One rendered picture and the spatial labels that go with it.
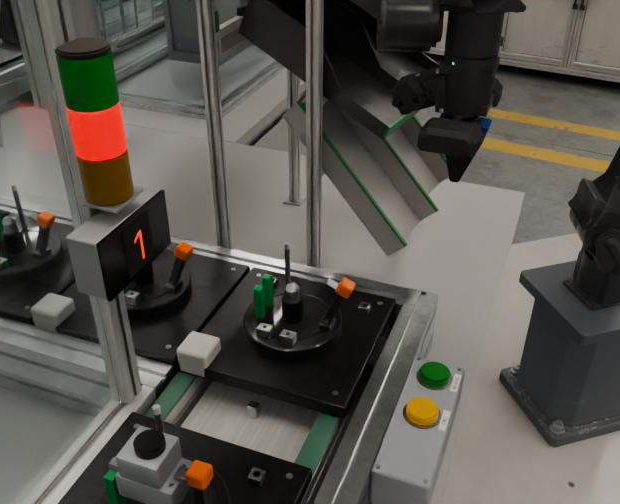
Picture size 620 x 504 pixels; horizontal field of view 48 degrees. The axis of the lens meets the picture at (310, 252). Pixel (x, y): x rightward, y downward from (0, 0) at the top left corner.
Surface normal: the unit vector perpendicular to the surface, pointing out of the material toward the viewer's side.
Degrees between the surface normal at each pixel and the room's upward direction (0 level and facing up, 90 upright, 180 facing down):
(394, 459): 0
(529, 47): 90
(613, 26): 90
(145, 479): 90
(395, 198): 45
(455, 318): 0
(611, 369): 90
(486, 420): 0
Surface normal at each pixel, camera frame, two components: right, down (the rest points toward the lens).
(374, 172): 0.61, -0.39
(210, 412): 0.00, -0.83
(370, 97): 0.36, -0.63
